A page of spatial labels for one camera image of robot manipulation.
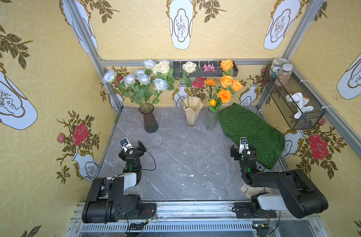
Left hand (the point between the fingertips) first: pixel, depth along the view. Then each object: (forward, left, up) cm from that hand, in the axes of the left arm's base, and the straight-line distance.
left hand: (126, 145), depth 89 cm
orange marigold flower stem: (+26, -51, +26) cm, 63 cm away
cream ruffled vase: (+24, -41, +7) cm, 48 cm away
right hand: (-1, -73, -1) cm, 73 cm away
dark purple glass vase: (+17, -13, 0) cm, 21 cm away
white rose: (+24, -2, +26) cm, 36 cm away
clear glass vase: (+16, -54, +4) cm, 57 cm away
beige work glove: (-26, -70, -7) cm, 75 cm away
